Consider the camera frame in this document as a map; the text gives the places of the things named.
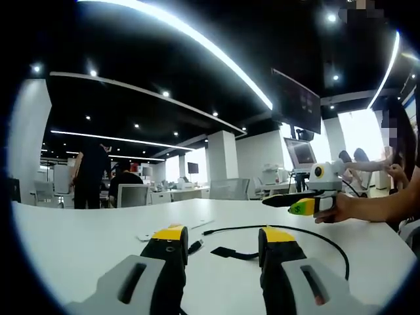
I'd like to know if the large hanging dark screen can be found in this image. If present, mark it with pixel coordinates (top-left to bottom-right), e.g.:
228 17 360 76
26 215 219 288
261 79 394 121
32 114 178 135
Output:
271 68 322 135

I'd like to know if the person's right hand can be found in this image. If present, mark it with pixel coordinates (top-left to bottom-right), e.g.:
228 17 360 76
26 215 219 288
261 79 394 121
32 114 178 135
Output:
314 192 363 225

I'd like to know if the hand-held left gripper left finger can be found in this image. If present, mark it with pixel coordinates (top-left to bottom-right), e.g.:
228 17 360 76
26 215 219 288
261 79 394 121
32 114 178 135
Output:
65 224 190 315

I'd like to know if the black Velcro strap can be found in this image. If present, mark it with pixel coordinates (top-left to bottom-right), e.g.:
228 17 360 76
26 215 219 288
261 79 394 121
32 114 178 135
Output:
209 246 261 263

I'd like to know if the white mesh office chair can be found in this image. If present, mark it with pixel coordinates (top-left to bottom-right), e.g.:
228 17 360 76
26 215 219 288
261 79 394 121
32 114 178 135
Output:
209 178 251 201
116 182 151 209
32 179 66 209

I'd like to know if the black charging cable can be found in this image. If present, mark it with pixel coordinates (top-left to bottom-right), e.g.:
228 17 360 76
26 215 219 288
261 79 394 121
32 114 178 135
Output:
187 224 350 282

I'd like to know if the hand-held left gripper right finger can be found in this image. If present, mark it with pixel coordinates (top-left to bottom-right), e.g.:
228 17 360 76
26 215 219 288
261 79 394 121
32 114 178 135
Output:
257 226 373 315

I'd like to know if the monitor on stand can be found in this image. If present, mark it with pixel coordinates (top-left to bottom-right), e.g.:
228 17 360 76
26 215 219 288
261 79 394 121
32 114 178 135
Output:
283 136 318 172

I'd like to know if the white desk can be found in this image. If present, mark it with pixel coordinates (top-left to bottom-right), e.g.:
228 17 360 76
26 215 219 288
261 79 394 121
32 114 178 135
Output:
11 196 418 315

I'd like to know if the long ceiling light strip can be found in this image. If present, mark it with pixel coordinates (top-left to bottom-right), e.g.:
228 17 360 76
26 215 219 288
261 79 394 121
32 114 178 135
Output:
77 0 274 112
367 30 402 110

